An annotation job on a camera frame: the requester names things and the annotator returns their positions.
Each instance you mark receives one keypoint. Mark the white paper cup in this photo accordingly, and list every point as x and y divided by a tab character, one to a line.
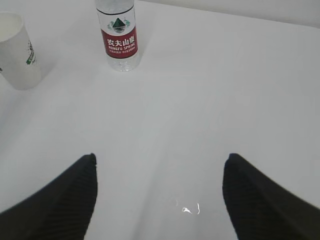
18	62

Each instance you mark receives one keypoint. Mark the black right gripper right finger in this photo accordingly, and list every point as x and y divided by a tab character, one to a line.
261	209

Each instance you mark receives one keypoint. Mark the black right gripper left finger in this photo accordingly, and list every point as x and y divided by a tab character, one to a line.
62	210

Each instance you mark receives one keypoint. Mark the Nongfu Spring water bottle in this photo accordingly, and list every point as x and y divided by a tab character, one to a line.
117	21

